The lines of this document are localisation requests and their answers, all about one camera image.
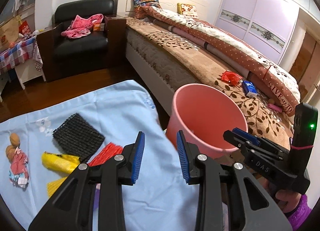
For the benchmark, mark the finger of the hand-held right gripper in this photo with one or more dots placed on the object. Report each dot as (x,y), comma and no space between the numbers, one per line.
(232,137)
(246,134)

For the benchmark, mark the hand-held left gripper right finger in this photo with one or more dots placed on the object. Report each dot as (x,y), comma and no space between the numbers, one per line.
(182,159)

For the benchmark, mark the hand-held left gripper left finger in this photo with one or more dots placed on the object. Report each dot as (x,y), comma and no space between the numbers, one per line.
(138,158)

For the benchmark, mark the pink plastic bucket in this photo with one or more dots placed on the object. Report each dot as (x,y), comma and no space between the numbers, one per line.
(207,111)

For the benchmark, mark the black foam net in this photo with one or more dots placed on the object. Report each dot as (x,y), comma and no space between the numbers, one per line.
(77,133)

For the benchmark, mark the yellow foam net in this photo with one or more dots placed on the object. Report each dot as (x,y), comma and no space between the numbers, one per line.
(57,162)
(55,186)

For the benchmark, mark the pink paper wrapper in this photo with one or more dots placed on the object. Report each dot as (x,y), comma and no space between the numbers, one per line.
(18,171)

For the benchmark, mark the person's right forearm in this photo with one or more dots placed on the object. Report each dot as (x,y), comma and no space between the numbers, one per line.
(300,214)

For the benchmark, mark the person's right hand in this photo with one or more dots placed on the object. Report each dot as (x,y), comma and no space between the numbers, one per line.
(285,198)

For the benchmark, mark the red foam net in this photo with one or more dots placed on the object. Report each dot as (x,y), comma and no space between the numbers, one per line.
(107,153)

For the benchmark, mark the pink thread spool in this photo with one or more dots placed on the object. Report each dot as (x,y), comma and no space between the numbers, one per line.
(275,107)

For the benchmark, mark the blue tissue pack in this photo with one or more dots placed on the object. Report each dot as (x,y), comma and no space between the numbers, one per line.
(249,88)

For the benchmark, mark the light blue cloth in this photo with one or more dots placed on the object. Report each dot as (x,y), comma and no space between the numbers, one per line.
(120,111)

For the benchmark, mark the red foil packet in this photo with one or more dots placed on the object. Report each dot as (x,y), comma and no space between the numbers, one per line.
(231,77)

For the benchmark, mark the yellow rolled foam net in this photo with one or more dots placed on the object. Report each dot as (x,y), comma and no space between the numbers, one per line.
(57,162)

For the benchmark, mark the orange dotted quilt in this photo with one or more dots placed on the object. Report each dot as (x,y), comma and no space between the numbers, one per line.
(225,45)

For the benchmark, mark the brown wooden door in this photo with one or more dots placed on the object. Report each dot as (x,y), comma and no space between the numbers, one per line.
(303,58)

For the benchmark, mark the bed with brown blanket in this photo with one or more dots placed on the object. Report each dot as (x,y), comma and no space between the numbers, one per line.
(175,43)

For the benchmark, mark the black leather armchair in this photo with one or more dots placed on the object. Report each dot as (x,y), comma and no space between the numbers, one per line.
(82,43)

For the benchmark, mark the lilac wardrobe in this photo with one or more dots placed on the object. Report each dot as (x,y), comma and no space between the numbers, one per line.
(255,3)

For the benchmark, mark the yellow flowered pillow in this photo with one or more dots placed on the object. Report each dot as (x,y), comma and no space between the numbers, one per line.
(187,10)

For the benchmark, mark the small orange box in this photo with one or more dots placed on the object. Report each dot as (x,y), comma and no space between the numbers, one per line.
(99,27)

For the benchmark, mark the white side table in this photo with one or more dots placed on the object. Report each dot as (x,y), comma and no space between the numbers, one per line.
(27,71)

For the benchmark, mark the diamond-patterned cloth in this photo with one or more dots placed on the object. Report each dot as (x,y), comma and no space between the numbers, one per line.
(37,58)

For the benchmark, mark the pink garment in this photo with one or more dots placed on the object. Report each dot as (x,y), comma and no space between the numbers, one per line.
(80,26)

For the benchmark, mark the colourful patterned pillow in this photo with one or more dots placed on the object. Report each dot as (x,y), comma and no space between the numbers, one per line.
(146,2)

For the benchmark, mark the table with checkered cloth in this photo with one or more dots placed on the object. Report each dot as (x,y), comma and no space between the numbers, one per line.
(12,56)

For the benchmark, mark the small orange toy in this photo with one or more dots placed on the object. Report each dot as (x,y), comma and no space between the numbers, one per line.
(12,45)

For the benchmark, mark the red gift bag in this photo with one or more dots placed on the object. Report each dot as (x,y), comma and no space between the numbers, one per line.
(24,28)

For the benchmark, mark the brown paper bag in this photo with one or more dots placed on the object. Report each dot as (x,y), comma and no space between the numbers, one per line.
(8,32)

